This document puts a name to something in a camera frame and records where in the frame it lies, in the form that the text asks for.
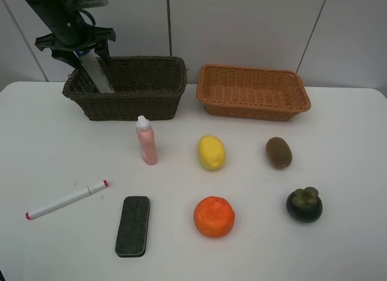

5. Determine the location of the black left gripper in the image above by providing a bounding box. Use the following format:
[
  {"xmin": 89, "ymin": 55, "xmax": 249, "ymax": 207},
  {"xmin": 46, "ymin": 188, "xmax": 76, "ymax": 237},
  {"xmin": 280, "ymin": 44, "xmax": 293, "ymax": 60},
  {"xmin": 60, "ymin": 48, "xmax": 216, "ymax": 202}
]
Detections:
[{"xmin": 35, "ymin": 17, "xmax": 116, "ymax": 69}]

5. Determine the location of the white blue-capped shampoo bottle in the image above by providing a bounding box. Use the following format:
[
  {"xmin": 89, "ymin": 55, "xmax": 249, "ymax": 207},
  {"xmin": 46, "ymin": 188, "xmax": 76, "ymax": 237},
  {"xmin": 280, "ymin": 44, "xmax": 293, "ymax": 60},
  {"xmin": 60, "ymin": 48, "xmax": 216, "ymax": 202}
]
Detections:
[{"xmin": 76, "ymin": 50, "xmax": 115, "ymax": 94}]

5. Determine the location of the pink white-capped bottle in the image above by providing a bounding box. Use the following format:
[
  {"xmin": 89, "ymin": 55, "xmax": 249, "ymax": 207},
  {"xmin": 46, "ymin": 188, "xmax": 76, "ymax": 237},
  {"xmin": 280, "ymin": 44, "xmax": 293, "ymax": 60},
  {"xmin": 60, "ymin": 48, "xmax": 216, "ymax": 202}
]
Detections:
[{"xmin": 136, "ymin": 115, "xmax": 158, "ymax": 166}]

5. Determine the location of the yellow lemon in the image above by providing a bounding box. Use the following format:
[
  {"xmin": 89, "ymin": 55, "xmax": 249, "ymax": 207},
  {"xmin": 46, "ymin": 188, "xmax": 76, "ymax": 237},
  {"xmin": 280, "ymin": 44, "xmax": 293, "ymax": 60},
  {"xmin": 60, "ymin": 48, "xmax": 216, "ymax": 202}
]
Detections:
[{"xmin": 198, "ymin": 135, "xmax": 226, "ymax": 170}]

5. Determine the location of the white pink-tipped marker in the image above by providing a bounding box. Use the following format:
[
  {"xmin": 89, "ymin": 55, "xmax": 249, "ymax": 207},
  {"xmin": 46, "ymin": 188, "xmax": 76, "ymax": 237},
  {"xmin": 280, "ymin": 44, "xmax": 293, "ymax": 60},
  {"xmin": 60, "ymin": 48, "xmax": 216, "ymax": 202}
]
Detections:
[{"xmin": 25, "ymin": 179, "xmax": 109, "ymax": 220}]

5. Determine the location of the dark felt board eraser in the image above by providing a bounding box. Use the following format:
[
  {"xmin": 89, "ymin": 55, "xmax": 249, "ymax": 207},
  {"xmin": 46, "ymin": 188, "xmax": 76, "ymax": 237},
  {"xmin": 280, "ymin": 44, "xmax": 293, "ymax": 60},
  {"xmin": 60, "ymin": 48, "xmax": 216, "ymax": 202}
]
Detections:
[{"xmin": 115, "ymin": 196, "xmax": 151, "ymax": 258}]

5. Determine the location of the orange tangerine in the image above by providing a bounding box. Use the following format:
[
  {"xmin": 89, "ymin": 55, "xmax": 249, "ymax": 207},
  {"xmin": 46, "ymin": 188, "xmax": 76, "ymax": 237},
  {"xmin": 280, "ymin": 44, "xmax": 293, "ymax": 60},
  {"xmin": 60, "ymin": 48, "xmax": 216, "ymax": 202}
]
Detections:
[{"xmin": 193, "ymin": 196, "xmax": 235, "ymax": 238}]

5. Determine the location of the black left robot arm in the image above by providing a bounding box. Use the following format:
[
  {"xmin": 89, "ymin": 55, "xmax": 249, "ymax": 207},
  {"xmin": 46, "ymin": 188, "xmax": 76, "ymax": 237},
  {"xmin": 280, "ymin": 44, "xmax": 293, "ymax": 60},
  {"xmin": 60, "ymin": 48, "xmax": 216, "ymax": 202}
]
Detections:
[{"xmin": 25, "ymin": 0, "xmax": 116, "ymax": 69}]

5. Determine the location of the dark brown wicker basket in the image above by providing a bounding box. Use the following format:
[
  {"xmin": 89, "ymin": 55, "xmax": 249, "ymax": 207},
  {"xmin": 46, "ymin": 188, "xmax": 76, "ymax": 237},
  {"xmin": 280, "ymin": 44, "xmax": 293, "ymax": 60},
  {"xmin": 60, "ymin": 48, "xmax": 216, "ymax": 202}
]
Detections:
[{"xmin": 62, "ymin": 56, "xmax": 187, "ymax": 121}]

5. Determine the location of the orange wicker basket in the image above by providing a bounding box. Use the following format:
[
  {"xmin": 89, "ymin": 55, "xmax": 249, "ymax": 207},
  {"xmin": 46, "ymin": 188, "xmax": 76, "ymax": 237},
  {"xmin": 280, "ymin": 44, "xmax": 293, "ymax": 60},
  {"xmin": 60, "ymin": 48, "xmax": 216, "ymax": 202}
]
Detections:
[{"xmin": 197, "ymin": 64, "xmax": 311, "ymax": 121}]

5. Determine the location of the brown kiwi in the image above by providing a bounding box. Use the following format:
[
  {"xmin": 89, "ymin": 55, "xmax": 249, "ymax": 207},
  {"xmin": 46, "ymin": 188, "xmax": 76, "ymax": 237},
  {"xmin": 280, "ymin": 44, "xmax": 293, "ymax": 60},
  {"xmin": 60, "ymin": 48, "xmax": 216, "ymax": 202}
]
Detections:
[{"xmin": 265, "ymin": 137, "xmax": 293, "ymax": 169}]

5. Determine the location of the dark mangosteen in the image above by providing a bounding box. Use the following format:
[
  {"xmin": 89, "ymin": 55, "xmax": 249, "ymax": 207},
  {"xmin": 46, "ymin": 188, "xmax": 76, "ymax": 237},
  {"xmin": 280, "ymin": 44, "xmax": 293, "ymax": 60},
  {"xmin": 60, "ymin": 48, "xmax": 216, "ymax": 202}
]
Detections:
[{"xmin": 286, "ymin": 187, "xmax": 323, "ymax": 223}]

